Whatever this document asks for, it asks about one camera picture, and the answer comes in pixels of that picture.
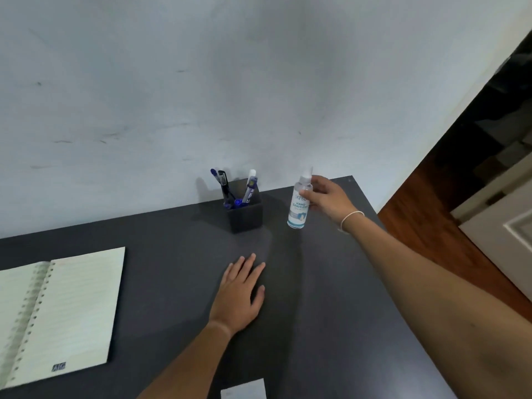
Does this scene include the person's left hand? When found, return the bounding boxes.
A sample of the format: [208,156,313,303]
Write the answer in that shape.
[209,253,267,335]

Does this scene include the person's right hand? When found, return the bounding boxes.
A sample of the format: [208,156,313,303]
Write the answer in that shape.
[308,175,358,223]

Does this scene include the clear hand sanitizer spray bottle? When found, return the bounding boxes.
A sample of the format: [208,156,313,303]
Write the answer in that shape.
[287,166,314,230]

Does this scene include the person's left forearm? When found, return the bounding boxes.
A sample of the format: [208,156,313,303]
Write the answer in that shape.
[136,319,236,399]

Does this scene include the person's right forearm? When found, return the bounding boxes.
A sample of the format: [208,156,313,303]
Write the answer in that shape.
[343,212,532,399]

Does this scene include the white wristband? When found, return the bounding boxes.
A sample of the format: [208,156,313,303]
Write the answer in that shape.
[340,210,366,233]

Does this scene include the black square pen holder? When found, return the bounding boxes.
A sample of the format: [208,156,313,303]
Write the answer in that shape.
[226,178,264,234]

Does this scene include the white marker with blue label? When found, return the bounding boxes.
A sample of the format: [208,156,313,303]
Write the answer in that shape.
[242,169,259,206]

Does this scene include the black pen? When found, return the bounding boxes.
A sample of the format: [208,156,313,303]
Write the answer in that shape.
[217,170,234,209]

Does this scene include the white paper sheet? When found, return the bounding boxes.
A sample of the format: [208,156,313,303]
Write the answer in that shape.
[220,378,267,399]

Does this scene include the open spiral notebook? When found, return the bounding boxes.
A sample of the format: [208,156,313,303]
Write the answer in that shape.
[0,247,126,389]

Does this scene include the white door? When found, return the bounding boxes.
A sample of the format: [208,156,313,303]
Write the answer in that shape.
[451,151,532,302]

